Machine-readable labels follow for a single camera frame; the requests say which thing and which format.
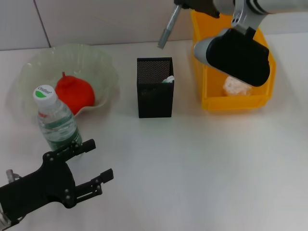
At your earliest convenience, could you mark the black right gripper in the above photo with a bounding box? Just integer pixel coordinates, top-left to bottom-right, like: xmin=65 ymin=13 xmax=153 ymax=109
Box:
xmin=174 ymin=0 xmax=221 ymax=19

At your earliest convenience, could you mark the white paper ball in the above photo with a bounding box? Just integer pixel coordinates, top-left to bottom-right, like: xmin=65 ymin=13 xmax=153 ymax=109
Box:
xmin=222 ymin=76 xmax=253 ymax=96

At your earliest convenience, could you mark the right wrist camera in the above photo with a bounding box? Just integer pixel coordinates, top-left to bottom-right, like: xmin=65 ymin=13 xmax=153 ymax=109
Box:
xmin=193 ymin=28 xmax=271 ymax=87

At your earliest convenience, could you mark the translucent green glass fruit plate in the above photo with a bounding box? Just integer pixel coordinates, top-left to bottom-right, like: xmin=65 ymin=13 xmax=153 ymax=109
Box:
xmin=16 ymin=43 xmax=120 ymax=118

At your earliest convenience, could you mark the red-orange fruit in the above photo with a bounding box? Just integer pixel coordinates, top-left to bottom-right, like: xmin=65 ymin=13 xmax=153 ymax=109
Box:
xmin=54 ymin=71 xmax=96 ymax=116

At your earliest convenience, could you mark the clear bottle with green label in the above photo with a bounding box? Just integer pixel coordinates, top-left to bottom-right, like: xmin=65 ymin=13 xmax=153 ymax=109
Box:
xmin=33 ymin=84 xmax=84 ymax=152

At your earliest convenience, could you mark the grey left gripper cable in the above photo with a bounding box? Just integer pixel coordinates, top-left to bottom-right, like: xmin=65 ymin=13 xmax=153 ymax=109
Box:
xmin=6 ymin=169 xmax=22 ymax=184

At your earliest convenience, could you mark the yellow plastic bin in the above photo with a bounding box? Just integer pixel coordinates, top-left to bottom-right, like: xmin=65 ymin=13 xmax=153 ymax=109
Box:
xmin=191 ymin=11 xmax=277 ymax=111

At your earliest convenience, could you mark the black mesh pen holder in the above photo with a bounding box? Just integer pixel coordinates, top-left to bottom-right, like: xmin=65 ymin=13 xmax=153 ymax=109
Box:
xmin=136 ymin=57 xmax=174 ymax=118

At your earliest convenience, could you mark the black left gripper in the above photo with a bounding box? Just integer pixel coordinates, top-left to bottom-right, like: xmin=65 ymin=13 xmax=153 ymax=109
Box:
xmin=0 ymin=139 xmax=114 ymax=222

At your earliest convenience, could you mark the grey marker pen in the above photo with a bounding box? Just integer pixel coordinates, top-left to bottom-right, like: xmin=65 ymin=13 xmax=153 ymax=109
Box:
xmin=157 ymin=4 xmax=181 ymax=50

